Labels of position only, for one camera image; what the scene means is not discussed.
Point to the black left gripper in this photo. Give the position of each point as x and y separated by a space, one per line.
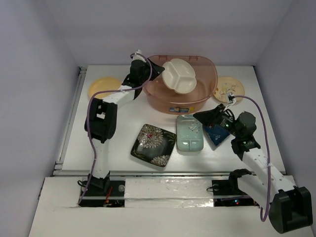
156 70

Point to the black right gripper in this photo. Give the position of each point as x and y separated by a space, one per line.
211 116

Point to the white divided round plate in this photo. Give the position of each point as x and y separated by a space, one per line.
179 75

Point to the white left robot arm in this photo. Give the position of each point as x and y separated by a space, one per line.
101 121

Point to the dark blue leaf plate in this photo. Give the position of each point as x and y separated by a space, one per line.
216 134

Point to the light green rectangular plate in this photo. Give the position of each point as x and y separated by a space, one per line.
189 134

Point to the cream bird pattern plate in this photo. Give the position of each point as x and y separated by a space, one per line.
228 85

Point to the yellow round plastic plate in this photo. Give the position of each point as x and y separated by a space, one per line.
104 84

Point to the black floral square plate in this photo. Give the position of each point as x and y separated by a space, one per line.
154 145

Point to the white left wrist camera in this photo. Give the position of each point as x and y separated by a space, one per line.
137 55

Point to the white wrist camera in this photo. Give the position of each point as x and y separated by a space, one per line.
137 55
231 100

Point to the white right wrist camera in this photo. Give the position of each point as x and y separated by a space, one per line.
231 100

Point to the aluminium rail frame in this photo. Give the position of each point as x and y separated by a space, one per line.
77 155

